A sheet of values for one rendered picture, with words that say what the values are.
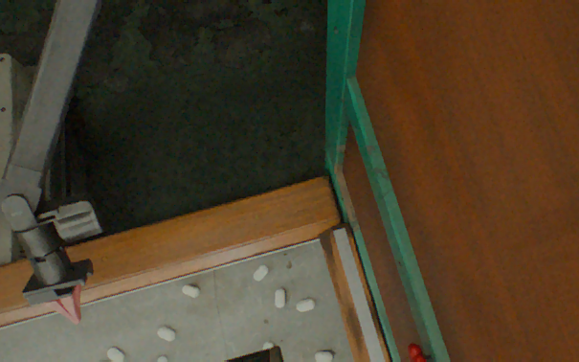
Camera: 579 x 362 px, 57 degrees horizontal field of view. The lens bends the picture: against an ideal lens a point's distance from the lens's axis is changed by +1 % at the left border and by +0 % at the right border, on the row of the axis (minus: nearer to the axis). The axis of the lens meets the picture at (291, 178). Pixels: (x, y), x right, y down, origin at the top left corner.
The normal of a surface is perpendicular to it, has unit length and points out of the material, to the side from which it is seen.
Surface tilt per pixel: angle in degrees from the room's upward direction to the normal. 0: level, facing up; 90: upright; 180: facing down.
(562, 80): 90
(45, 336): 0
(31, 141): 39
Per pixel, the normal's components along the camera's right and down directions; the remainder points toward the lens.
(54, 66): 0.26, 0.36
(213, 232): -0.05, -0.25
